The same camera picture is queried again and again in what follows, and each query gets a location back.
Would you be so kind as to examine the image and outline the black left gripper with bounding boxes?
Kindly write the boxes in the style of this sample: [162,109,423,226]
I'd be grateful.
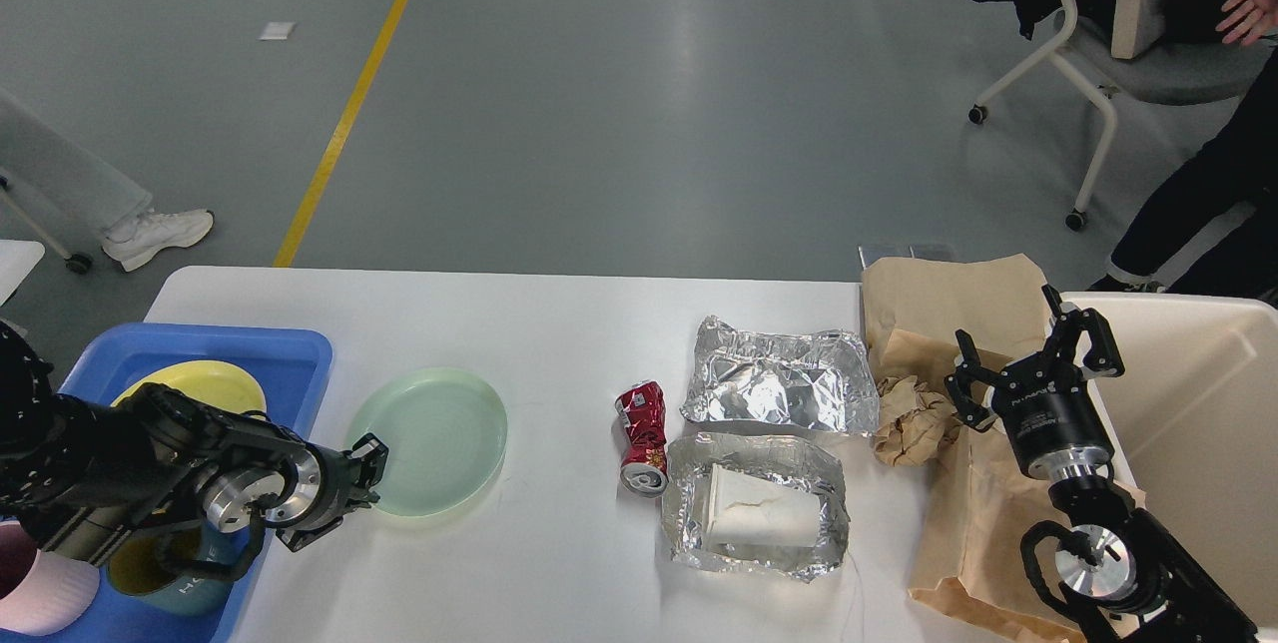
[265,433,389,552]

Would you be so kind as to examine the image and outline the yellow plate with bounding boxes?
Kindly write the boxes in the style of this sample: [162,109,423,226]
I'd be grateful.
[110,359,268,415]

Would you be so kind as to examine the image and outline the upper brown paper bag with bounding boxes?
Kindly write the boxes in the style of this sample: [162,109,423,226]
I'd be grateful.
[861,254,1048,392]

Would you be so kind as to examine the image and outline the grey floor plate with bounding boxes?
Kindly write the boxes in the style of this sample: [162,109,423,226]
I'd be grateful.
[858,243,959,271]

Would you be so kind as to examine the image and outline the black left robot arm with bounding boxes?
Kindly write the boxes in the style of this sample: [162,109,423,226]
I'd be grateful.
[1,325,389,582]

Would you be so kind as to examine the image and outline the blue plastic tray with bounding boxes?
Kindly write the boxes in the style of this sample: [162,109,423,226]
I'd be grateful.
[45,321,332,642]

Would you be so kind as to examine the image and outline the light green plate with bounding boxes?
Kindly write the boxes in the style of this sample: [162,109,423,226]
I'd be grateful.
[348,368,507,516]

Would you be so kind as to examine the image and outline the teal mug yellow inside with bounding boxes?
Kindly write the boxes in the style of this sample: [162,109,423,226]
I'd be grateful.
[109,525,238,617]

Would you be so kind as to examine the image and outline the person legs black sneakers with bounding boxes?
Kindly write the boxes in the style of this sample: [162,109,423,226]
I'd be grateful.
[1089,56,1277,299]

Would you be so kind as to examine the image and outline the lower brown paper bag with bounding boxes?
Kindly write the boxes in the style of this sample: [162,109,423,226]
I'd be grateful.
[907,413,1149,643]

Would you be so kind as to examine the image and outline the white paper cup lying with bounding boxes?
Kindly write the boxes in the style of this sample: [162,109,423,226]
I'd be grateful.
[702,464,822,548]

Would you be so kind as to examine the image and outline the aluminium foil tray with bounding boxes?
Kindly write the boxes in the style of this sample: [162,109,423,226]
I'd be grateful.
[661,432,850,582]

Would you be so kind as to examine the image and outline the white paper scrap on floor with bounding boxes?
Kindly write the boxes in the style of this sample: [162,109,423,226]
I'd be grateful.
[259,20,296,42]

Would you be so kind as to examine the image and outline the beige plastic bin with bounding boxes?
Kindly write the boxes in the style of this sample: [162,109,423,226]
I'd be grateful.
[1066,293,1277,642]

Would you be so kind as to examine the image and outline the grey white office chair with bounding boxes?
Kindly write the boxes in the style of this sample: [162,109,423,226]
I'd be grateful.
[967,0,1268,231]

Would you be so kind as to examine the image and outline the crumpled aluminium foil sheet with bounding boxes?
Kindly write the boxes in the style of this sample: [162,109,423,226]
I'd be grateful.
[680,316,881,435]

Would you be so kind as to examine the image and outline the brown paper bag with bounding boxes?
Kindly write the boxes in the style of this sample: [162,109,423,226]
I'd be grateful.
[907,413,1149,643]
[861,254,1048,392]

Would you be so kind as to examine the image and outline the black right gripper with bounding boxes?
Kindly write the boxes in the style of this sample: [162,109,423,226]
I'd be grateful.
[944,285,1126,479]

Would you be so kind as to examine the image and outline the crushed red soda can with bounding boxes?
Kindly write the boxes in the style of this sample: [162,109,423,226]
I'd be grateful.
[613,380,668,499]

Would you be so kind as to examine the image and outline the white chair at left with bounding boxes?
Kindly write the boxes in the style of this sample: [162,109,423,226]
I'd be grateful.
[1,175,93,306]

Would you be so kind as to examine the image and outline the crumpled brown paper ball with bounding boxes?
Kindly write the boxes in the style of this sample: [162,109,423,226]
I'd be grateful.
[873,375,961,467]

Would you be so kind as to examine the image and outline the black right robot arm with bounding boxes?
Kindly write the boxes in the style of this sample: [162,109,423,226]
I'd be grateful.
[944,285,1259,642]

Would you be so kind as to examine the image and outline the pink ribbed cup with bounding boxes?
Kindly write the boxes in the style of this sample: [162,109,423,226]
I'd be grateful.
[1,520,101,637]

